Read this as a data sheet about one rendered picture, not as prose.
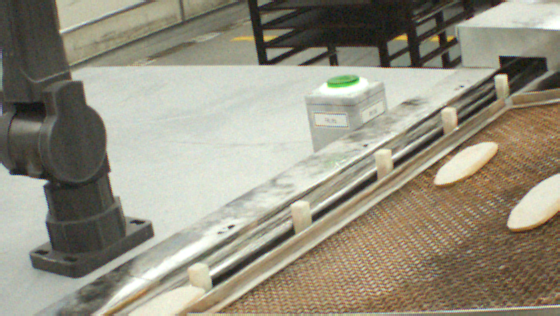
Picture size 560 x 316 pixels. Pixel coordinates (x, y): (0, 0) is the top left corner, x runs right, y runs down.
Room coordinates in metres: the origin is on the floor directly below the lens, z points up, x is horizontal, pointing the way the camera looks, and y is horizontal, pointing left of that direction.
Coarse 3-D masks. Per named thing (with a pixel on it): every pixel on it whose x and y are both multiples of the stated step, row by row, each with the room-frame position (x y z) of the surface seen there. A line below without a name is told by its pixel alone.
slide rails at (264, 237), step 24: (528, 72) 1.29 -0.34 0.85; (480, 96) 1.21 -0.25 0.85; (408, 144) 1.07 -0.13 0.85; (432, 144) 1.06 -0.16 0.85; (336, 192) 0.96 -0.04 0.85; (360, 192) 0.95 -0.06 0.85; (288, 216) 0.92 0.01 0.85; (264, 240) 0.87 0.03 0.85; (288, 240) 0.86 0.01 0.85; (216, 264) 0.84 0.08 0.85; (168, 288) 0.80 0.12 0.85
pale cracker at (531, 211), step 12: (552, 180) 0.68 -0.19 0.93; (540, 192) 0.66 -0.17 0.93; (552, 192) 0.65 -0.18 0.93; (528, 204) 0.64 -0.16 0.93; (540, 204) 0.64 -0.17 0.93; (552, 204) 0.63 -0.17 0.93; (516, 216) 0.63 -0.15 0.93; (528, 216) 0.63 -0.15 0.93; (540, 216) 0.62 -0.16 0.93; (516, 228) 0.62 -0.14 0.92; (528, 228) 0.62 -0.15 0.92
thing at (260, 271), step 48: (528, 96) 1.00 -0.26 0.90; (528, 144) 0.84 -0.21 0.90; (384, 192) 0.83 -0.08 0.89; (432, 192) 0.79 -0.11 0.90; (480, 192) 0.75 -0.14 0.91; (528, 192) 0.71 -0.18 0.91; (336, 240) 0.74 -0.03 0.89; (384, 240) 0.71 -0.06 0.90; (432, 240) 0.67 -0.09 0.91; (480, 240) 0.63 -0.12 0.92; (528, 240) 0.60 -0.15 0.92; (240, 288) 0.69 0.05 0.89; (288, 288) 0.67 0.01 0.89; (336, 288) 0.63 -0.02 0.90; (432, 288) 0.58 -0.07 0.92
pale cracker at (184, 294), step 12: (180, 288) 0.78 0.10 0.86; (192, 288) 0.78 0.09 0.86; (156, 300) 0.76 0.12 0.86; (168, 300) 0.75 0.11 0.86; (180, 300) 0.75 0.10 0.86; (192, 300) 0.75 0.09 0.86; (132, 312) 0.74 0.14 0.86; (144, 312) 0.74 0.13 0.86; (156, 312) 0.73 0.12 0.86; (168, 312) 0.73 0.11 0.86
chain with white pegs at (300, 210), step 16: (544, 64) 1.31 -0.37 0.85; (496, 80) 1.21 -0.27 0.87; (496, 96) 1.21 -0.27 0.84; (448, 112) 1.10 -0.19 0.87; (448, 128) 1.10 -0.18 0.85; (384, 160) 0.99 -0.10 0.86; (304, 208) 0.89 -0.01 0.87; (304, 224) 0.89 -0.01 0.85; (192, 272) 0.79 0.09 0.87; (208, 272) 0.79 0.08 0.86; (208, 288) 0.79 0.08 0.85
